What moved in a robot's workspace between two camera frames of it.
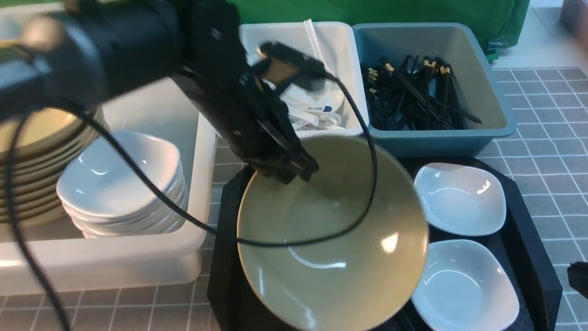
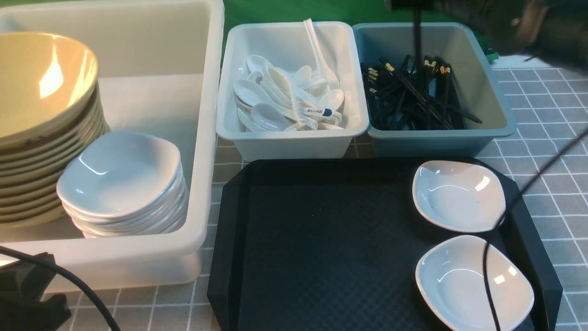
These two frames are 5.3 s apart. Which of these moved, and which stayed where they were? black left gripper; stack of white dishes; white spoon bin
Moved: black left gripper
Stayed: stack of white dishes; white spoon bin
